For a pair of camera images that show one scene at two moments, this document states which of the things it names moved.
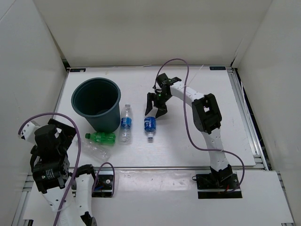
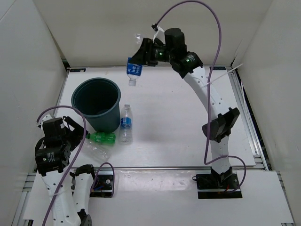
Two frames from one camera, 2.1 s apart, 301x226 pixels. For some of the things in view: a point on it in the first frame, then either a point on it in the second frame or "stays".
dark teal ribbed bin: [98, 100] stays
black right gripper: [162, 109] -> [141, 58]
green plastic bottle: [105, 138] stays
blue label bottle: [150, 123] -> [134, 70]
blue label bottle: [126, 118] stays
